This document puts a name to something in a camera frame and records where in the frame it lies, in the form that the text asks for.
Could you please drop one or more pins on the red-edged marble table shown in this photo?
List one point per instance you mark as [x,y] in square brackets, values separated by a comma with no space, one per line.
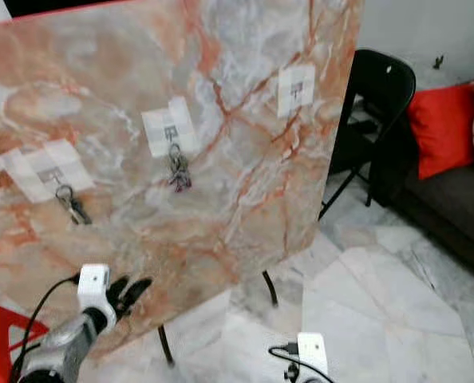
[189,64]

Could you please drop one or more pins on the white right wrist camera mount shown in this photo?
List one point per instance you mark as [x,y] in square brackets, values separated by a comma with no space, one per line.
[313,355]

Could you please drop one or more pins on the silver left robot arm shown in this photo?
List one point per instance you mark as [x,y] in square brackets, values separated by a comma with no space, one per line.
[61,351]

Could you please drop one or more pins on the black folding chair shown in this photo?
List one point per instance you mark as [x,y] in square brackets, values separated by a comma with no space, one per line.
[385,80]

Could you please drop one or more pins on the red cushion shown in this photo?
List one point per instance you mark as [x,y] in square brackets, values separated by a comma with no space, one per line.
[444,129]

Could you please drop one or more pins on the dark grey sofa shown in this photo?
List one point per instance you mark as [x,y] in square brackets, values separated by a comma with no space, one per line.
[444,215]

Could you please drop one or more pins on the keys with purple tag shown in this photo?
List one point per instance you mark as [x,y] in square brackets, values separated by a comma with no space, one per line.
[179,174]

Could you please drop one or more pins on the clear adhesive wall hook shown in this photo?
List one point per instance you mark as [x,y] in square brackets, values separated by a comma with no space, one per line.
[296,89]
[171,126]
[45,169]

